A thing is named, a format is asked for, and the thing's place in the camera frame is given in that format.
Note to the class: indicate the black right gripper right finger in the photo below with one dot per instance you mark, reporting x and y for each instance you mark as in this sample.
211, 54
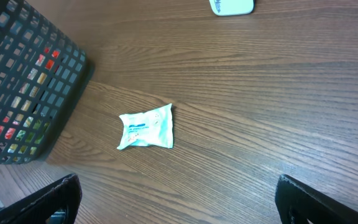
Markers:
299, 203

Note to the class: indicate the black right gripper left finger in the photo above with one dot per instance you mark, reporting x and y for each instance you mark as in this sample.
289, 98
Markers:
56, 203

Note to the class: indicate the teal wet wipes packet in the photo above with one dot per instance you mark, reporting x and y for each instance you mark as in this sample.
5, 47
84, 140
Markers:
151, 128

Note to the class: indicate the white barcode scanner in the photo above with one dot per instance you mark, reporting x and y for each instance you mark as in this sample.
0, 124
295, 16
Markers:
232, 7

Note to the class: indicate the grey plastic shopping basket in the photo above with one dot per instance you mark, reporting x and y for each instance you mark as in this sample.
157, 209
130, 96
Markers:
43, 74

